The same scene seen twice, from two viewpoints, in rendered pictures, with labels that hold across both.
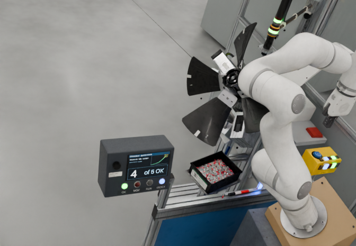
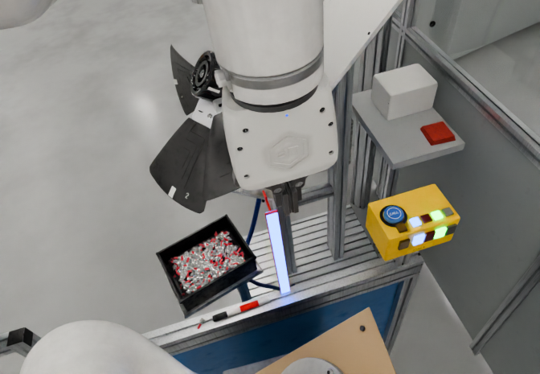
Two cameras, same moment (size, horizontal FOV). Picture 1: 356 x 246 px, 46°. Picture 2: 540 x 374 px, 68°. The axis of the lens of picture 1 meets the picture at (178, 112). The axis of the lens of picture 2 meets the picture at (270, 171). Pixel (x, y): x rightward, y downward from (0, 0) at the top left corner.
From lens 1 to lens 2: 1.41 m
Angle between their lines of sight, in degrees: 20
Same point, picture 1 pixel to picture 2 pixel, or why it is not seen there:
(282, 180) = not seen: outside the picture
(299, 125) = (408, 124)
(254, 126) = (219, 181)
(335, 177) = (492, 212)
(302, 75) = (361, 30)
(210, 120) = (186, 166)
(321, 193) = (358, 363)
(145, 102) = not seen: hidden behind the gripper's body
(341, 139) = (492, 140)
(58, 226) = (97, 314)
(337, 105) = (244, 150)
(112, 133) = not seen: hidden behind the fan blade
